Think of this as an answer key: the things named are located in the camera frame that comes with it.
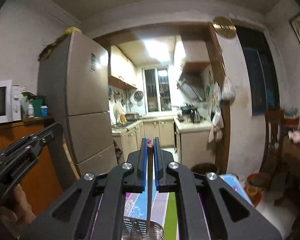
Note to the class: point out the pink cloth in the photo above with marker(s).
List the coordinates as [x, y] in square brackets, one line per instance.
[294, 136]

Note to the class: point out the wooden dining chair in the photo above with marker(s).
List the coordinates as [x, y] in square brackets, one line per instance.
[273, 141]

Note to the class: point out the black wok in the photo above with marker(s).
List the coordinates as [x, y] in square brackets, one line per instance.
[187, 109]

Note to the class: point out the golden round wall plate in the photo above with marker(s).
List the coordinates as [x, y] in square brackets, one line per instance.
[224, 27]

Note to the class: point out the white microwave oven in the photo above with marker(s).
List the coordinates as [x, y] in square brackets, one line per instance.
[10, 106]

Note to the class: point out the ceiling light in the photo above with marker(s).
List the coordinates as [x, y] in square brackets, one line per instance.
[158, 50]

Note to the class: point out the blue perforated utensil holder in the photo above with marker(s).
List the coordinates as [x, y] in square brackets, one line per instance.
[134, 228]

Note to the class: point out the range hood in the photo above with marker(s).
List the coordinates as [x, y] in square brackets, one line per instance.
[191, 86]

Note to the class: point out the white plastic bag hanging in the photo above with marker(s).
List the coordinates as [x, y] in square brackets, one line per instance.
[228, 91]

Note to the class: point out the grey three-door refrigerator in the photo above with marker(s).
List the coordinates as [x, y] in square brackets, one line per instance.
[73, 78]

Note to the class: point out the orange wooden cabinet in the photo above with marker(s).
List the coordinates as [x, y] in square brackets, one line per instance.
[39, 161]

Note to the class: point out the blue lidded jar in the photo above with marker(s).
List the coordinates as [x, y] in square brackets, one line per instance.
[44, 111]

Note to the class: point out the green box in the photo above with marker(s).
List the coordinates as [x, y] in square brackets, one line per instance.
[37, 103]

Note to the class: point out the electric kettle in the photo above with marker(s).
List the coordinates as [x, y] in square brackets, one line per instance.
[195, 116]

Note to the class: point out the floral striped tablecloth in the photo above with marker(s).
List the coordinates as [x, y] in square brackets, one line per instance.
[163, 210]

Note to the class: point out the dark wooden side table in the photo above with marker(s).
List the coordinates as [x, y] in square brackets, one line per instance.
[290, 160]

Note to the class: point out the dark blue window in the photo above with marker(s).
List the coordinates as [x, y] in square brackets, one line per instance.
[261, 70]

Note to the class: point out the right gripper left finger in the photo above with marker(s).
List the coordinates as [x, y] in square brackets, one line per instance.
[93, 207]

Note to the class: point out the red plastic basin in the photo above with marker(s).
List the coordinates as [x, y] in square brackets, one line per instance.
[253, 192]

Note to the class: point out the kitchen base cabinets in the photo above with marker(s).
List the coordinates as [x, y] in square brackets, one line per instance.
[187, 142]

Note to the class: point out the white medicine bottle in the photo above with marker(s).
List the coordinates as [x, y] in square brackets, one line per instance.
[30, 111]

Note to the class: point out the person's left hand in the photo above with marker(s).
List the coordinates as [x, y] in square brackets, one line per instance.
[21, 216]

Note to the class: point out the kitchen window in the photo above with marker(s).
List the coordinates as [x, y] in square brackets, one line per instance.
[157, 90]

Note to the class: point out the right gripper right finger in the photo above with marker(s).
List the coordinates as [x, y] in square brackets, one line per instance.
[207, 207]

